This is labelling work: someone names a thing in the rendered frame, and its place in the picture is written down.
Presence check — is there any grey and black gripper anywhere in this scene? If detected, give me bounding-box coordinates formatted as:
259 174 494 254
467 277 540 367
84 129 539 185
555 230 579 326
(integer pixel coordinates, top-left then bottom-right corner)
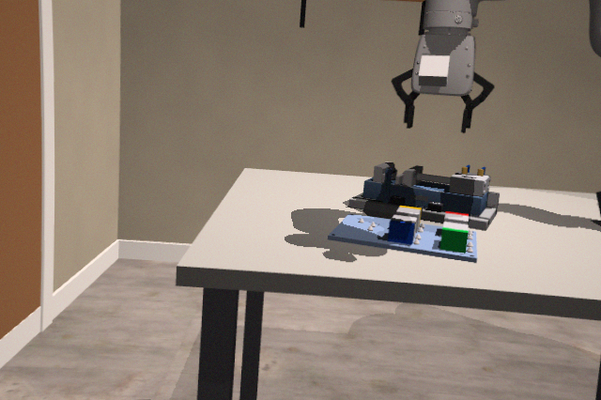
392 31 494 133

